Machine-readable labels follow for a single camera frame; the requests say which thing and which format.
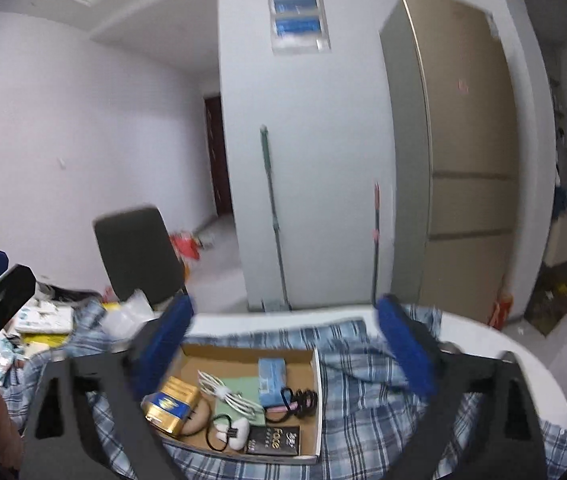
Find small wall window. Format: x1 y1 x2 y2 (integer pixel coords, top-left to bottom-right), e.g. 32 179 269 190
268 0 331 53

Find pastel printed packet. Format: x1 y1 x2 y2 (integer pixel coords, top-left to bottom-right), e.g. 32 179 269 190
0 345 27 386

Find person's left hand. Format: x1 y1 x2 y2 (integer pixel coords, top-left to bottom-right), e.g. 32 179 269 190
0 370 23 467

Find black packet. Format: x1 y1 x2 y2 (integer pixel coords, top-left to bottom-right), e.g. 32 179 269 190
246 425 301 458

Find white cable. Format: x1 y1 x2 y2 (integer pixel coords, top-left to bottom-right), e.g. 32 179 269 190
198 370 264 418

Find red bag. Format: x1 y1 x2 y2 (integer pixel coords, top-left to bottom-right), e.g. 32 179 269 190
171 232 202 261

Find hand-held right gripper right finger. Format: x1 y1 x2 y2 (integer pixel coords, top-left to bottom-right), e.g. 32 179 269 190
374 294 549 480

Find black chair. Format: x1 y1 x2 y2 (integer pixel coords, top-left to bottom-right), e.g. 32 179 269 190
94 205 187 306

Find white charger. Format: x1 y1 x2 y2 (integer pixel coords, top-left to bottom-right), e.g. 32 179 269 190
211 417 250 452

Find red and white broom handle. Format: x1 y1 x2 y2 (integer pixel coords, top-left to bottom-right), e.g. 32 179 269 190
371 180 382 306

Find black flat case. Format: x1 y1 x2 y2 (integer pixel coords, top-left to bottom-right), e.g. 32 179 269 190
36 282 99 306

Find yellow packet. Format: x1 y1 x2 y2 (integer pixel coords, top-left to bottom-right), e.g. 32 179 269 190
24 332 69 356

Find orange red container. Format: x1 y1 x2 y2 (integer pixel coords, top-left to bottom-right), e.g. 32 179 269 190
488 292 514 331

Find white tissue pack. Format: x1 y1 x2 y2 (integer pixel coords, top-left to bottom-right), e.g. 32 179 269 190
14 302 74 333

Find gold and blue packet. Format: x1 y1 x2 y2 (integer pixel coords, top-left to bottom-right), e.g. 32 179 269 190
141 377 202 438

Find green mop handle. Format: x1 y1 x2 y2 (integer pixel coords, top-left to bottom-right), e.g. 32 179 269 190
260 125 291 313

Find black hair ties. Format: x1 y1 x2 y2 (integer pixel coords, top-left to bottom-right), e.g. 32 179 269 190
281 387 318 418

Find round tan pouch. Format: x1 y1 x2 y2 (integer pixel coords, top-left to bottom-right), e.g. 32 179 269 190
184 397 214 436

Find blue plaid blanket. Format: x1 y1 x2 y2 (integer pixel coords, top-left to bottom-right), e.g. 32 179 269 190
0 300 567 480

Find blue tissue packet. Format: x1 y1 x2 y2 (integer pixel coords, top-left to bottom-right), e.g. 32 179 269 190
258 358 289 407

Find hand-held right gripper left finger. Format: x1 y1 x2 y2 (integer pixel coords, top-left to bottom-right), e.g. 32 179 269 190
21 292 195 480

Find cardboard box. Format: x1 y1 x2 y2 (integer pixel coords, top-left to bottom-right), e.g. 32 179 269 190
141 342 321 466

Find beige refrigerator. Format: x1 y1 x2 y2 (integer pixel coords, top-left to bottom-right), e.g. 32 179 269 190
379 0 520 331

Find dark brown door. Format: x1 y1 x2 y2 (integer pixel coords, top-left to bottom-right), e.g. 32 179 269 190
204 94 235 218

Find clear plastic bag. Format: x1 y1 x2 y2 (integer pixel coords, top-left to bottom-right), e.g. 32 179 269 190
101 290 157 346

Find light green card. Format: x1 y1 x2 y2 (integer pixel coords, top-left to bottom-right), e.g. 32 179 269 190
214 377 267 428

